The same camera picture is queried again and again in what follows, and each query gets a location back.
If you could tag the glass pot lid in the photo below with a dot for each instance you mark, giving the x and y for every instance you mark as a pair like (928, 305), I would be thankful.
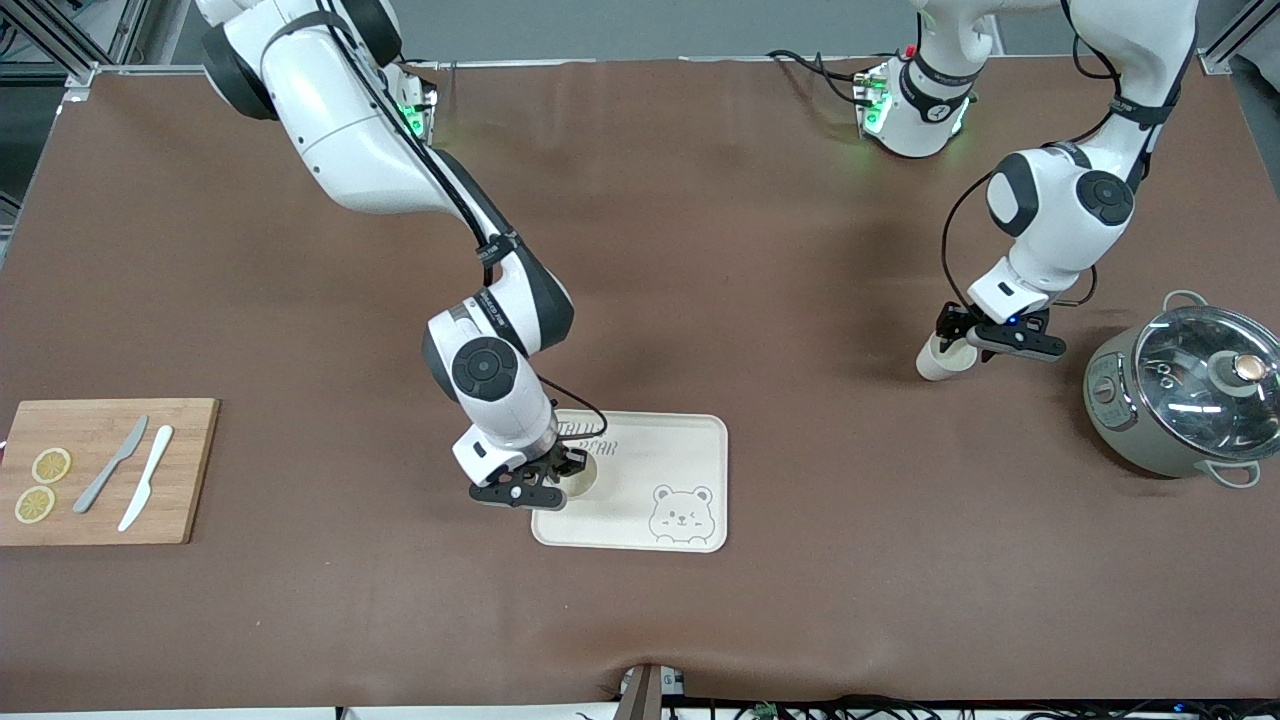
(1200, 400)

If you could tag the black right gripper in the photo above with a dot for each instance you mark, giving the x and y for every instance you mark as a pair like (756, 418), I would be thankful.
(563, 462)

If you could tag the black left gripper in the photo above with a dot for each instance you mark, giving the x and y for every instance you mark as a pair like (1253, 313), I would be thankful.
(952, 325)

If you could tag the grey-green cooking pot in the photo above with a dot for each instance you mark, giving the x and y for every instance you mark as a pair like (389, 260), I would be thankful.
(1135, 430)

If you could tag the white IKEA cup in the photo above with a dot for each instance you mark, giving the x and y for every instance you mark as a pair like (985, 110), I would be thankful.
(940, 365)
(585, 485)

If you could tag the cream bear print tray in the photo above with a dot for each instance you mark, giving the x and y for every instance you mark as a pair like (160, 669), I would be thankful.
(640, 520)

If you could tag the yellow lemon slice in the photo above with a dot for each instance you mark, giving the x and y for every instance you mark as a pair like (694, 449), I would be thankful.
(35, 504)
(51, 465)

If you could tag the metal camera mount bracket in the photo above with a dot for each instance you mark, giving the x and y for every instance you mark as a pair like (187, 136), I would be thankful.
(645, 695)

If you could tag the aluminium frame post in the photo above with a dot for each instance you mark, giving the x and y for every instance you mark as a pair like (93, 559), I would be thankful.
(1235, 40)
(60, 45)

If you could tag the white plastic knife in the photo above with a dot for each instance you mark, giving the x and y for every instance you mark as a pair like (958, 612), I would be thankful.
(148, 478)

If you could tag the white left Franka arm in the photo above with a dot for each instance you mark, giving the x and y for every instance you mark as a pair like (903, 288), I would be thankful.
(1060, 215)

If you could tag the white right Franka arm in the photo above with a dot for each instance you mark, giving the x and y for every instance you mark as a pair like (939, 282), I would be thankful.
(350, 130)

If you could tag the grey plastic knife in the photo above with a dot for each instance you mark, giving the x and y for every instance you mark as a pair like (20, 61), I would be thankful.
(105, 475)

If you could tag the wooden cutting board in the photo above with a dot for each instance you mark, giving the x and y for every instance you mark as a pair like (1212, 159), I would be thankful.
(190, 480)

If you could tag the brown table cover mat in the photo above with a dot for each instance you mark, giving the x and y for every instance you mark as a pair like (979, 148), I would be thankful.
(640, 250)

